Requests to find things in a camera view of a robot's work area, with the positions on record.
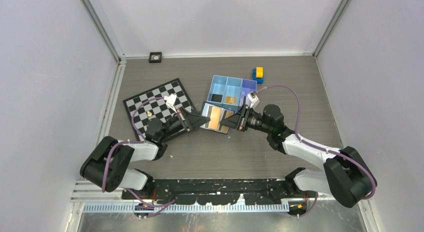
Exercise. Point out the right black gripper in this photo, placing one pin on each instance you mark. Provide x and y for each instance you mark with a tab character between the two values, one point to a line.
232	122

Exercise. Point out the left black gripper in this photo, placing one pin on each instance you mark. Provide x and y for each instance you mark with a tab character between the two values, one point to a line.
192	121

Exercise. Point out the orange striped credit card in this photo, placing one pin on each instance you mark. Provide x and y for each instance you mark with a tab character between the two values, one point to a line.
216	114

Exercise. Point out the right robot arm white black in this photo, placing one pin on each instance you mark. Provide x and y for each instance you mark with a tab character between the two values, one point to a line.
343	173

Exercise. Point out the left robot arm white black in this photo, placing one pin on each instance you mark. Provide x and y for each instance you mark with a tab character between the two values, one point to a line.
108	165

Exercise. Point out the orange square item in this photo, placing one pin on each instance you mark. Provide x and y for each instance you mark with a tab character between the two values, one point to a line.
230	100

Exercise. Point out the black square item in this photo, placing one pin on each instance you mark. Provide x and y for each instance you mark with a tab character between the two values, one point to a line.
216	98

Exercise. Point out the light blue bin middle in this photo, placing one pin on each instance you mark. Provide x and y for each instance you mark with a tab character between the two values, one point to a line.
233	88

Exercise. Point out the light blue bin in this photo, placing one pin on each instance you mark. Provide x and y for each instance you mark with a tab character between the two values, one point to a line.
218	86
233	88

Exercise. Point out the light blue bin left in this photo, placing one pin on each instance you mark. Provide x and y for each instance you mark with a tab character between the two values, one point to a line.
218	86

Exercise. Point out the purple bin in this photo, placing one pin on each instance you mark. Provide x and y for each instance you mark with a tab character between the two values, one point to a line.
247	86

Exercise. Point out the black white chessboard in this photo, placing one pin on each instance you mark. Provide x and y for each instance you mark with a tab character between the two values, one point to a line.
138	116

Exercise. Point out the blue yellow toy blocks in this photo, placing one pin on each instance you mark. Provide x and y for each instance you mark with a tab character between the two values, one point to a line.
258	75

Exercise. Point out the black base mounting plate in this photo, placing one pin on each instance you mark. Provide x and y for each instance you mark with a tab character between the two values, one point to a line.
263	191

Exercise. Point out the small black square box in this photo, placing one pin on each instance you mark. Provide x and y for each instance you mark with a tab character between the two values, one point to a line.
155	57

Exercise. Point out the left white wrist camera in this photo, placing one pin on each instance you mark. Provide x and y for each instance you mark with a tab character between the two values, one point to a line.
170	101

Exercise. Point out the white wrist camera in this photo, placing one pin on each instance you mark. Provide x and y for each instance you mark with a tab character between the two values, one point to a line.
170	101
252	99

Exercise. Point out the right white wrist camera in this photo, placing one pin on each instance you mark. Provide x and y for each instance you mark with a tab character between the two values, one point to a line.
252	99

